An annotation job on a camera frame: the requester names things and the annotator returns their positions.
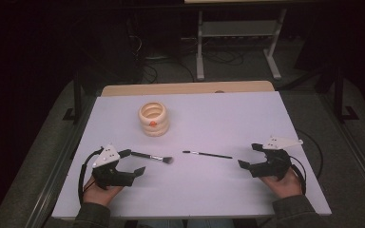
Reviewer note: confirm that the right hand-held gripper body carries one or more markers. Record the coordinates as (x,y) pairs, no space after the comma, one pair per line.
(274,163)

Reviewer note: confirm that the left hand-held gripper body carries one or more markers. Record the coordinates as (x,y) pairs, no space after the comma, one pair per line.
(109,175)

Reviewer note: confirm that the cream ringed brush holder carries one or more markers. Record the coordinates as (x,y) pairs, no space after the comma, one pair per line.
(153,118)

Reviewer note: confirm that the thin black makeup brush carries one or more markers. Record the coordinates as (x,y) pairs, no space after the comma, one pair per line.
(207,154)

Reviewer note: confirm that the white metal stand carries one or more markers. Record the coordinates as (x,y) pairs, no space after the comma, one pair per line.
(238,29)

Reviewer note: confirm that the person's right hand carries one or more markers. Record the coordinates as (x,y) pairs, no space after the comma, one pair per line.
(282,187)

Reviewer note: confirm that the black fluffy makeup brush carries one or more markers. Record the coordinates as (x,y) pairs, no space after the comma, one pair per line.
(152,157)

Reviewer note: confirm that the metal rail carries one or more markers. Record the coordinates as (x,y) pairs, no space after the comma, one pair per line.
(356,158)
(49,186)

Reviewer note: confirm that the black metal stand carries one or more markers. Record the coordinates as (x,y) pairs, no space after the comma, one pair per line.
(77,101)
(339,95)

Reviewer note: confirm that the person's left hand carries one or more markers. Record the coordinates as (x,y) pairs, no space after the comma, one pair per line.
(99,193)

